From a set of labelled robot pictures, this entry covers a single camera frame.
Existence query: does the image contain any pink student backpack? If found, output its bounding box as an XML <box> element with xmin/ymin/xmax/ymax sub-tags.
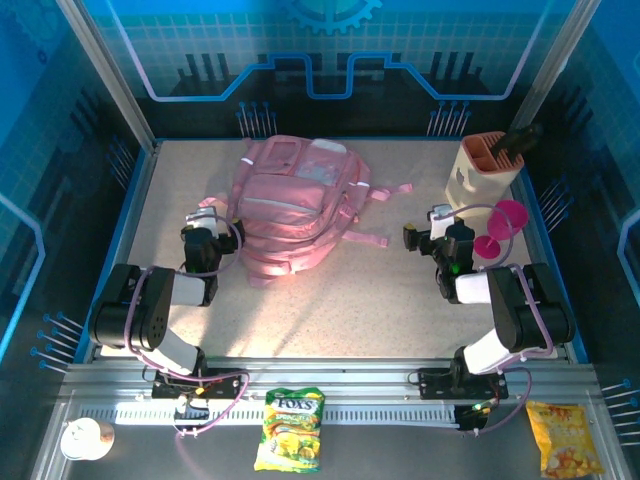
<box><xmin>198</xmin><ymin>134</ymin><xmax>415</xmax><ymax>289</ymax></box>

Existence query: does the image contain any green yellow candy bag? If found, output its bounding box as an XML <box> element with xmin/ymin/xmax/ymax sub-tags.
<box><xmin>253</xmin><ymin>387</ymin><xmax>326</xmax><ymax>474</ymax></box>

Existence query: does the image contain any yellow snack bag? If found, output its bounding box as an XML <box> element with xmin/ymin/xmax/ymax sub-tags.
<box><xmin>525</xmin><ymin>401</ymin><xmax>604</xmax><ymax>479</ymax></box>

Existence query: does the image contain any magenta plastic goblet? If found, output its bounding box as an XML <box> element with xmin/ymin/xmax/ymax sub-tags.
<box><xmin>473</xmin><ymin>199</ymin><xmax>530</xmax><ymax>260</ymax></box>

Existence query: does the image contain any cream holder with orange rim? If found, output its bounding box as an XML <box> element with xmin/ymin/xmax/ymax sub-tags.
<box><xmin>446</xmin><ymin>131</ymin><xmax>525</xmax><ymax>219</ymax></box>

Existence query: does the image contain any black controller box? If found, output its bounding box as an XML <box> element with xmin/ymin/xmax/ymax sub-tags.
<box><xmin>453</xmin><ymin>402</ymin><xmax>496</xmax><ymax>432</ymax></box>
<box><xmin>173</xmin><ymin>399</ymin><xmax>211</xmax><ymax>424</ymax></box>

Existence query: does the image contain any slotted metal strip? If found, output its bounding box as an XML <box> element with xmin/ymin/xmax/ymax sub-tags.
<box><xmin>79</xmin><ymin>405</ymin><xmax>459</xmax><ymax>427</ymax></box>

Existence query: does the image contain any white paper cup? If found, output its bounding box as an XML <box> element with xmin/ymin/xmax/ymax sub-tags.
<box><xmin>60</xmin><ymin>418</ymin><xmax>115</xmax><ymax>461</ymax></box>

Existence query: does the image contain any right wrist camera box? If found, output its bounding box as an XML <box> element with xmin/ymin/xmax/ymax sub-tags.
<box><xmin>427</xmin><ymin>203</ymin><xmax>455</xmax><ymax>241</ymax></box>

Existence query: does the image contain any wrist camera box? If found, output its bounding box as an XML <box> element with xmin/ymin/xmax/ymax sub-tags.
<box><xmin>184</xmin><ymin>206</ymin><xmax>221</xmax><ymax>236</ymax></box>
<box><xmin>427</xmin><ymin>203</ymin><xmax>455</xmax><ymax>241</ymax></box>

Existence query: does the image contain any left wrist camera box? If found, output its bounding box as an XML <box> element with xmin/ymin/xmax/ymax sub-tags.
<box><xmin>184</xmin><ymin>206</ymin><xmax>221</xmax><ymax>236</ymax></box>

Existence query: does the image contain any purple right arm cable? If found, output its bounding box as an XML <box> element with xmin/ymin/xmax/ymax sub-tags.
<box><xmin>442</xmin><ymin>203</ymin><xmax>556</xmax><ymax>436</ymax></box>

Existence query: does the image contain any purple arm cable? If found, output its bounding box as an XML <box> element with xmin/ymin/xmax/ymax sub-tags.
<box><xmin>442</xmin><ymin>203</ymin><xmax>556</xmax><ymax>436</ymax></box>
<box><xmin>124</xmin><ymin>217</ymin><xmax>251</xmax><ymax>441</ymax></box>

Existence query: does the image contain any black handle in holder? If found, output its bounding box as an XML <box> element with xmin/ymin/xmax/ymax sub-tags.
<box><xmin>492</xmin><ymin>122</ymin><xmax>545</xmax><ymax>156</ymax></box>

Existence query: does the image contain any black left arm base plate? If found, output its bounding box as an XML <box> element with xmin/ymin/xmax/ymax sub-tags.
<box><xmin>151</xmin><ymin>367</ymin><xmax>251</xmax><ymax>401</ymax></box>

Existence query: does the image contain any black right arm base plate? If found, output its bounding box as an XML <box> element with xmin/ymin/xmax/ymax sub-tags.
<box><xmin>417</xmin><ymin>367</ymin><xmax>509</xmax><ymax>401</ymax></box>

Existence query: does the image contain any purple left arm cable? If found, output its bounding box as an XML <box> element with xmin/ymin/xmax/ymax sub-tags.
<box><xmin>124</xmin><ymin>217</ymin><xmax>251</xmax><ymax>441</ymax></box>

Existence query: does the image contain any aluminium mounting rail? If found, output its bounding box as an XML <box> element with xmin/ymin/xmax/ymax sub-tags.
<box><xmin>62</xmin><ymin>357</ymin><xmax>599</xmax><ymax>401</ymax></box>

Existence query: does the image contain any aluminium frame post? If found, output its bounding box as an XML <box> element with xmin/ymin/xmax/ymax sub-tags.
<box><xmin>508</xmin><ymin>0</ymin><xmax>604</xmax><ymax>144</ymax></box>
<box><xmin>55</xmin><ymin>0</ymin><xmax>160</xmax><ymax>154</ymax></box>

